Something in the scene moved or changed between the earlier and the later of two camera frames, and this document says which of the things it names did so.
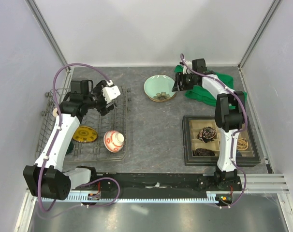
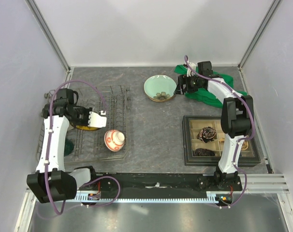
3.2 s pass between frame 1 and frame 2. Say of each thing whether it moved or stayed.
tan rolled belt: stayed
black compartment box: stayed
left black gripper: moved
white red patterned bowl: stayed
